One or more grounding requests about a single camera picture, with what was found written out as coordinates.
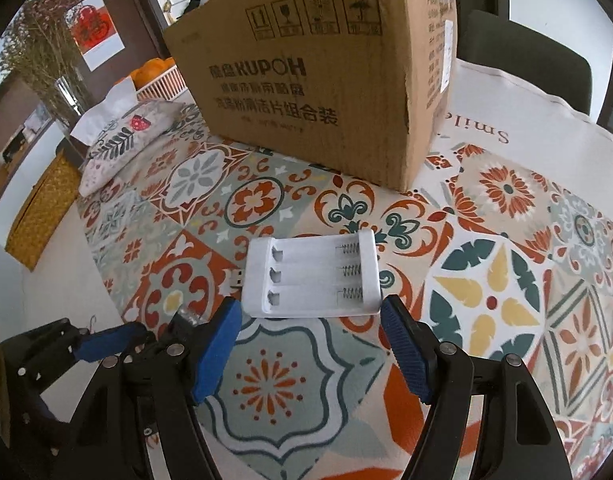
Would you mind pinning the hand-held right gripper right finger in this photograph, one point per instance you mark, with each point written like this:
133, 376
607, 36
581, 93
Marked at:
406, 355

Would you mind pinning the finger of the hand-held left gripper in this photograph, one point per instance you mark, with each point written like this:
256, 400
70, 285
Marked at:
111, 342
176, 329

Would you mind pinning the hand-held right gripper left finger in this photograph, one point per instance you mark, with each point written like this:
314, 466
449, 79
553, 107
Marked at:
216, 350

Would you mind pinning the white battery charger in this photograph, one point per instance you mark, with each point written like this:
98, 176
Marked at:
306, 280

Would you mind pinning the brown cardboard box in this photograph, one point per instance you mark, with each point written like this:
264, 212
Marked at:
311, 85

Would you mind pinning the colourful patterned table mat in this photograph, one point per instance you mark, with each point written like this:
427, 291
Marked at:
286, 375

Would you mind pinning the yellow woven storage box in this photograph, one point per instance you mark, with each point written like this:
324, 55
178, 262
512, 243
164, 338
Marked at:
36, 215

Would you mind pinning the floral fabric pouch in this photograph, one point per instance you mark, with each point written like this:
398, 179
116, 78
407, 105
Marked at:
116, 152

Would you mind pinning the white slatted fruit basket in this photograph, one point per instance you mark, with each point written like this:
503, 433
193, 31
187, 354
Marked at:
161, 85

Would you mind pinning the pile of oranges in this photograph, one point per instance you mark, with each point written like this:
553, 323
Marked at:
151, 70

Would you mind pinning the dried flower bouquet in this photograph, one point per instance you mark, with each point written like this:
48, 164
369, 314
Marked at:
41, 50

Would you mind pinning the brown wooden door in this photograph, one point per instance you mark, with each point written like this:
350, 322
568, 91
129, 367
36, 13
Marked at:
136, 20

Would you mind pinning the dark dining chair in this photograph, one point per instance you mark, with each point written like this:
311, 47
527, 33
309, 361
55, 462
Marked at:
511, 55

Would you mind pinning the red and white wall poster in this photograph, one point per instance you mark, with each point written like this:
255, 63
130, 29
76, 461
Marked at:
96, 30

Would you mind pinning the white wall intercom panel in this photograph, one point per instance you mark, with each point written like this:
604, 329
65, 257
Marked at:
177, 0

